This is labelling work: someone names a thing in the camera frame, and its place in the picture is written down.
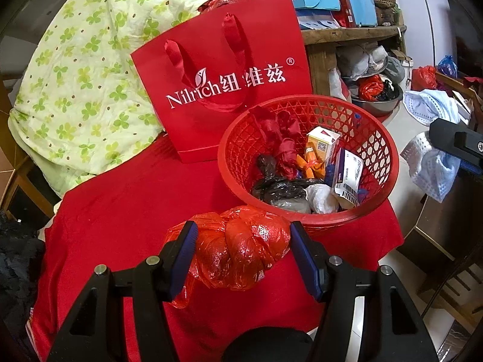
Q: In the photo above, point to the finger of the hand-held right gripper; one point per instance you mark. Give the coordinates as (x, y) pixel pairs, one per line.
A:
(452, 135)

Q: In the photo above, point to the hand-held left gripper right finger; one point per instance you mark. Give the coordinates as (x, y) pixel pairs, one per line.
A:
(307, 260)

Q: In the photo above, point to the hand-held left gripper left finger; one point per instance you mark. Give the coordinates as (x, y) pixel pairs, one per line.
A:
(183, 260)

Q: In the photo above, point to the blue white cloth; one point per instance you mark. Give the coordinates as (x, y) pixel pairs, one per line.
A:
(426, 169)

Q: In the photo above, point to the red plastic bag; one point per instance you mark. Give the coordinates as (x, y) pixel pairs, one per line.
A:
(424, 77)
(241, 249)
(217, 3)
(369, 86)
(286, 151)

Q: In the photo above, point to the white plastic bag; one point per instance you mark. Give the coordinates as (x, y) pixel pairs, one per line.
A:
(320, 198)

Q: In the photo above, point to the black plastic bag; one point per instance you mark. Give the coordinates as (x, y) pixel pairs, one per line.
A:
(279, 190)

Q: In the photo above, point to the blue plastic wrapper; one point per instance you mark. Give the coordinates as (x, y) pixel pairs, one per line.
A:
(329, 171)

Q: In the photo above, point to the orange wrapper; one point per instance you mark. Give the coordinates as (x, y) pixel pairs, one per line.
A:
(309, 167)

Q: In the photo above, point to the white labelled packet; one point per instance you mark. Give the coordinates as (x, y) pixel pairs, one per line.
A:
(349, 173)

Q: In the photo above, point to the dark brown plastic bag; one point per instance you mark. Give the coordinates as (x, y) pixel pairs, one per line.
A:
(268, 166)

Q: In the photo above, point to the white orange carton box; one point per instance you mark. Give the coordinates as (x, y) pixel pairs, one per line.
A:
(320, 143)

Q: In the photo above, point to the red plastic basket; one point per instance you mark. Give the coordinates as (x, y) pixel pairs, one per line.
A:
(241, 151)

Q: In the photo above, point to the white blue face mask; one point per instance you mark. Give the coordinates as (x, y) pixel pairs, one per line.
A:
(426, 105)

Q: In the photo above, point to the blue plastic bag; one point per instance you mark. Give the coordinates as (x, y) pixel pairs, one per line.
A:
(447, 66)

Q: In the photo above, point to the metal bowl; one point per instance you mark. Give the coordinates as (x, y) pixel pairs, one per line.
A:
(381, 105)

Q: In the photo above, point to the red cloth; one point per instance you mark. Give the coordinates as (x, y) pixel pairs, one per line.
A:
(124, 203)

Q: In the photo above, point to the wooden chair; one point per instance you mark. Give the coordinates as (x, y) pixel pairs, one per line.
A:
(441, 241)

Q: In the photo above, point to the grey cloth bundle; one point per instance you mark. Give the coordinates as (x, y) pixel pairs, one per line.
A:
(358, 58)

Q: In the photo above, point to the wooden shelf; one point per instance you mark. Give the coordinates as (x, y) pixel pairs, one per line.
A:
(351, 34)

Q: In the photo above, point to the dark cloth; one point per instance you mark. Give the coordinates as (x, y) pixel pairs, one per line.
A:
(19, 256)

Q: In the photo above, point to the red paper bag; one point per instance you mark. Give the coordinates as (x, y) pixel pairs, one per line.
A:
(264, 37)

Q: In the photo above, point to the green clover print quilt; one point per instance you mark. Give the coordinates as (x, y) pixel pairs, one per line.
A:
(94, 64)

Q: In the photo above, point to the wooden furniture frame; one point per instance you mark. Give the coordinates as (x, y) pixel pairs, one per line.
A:
(36, 196)

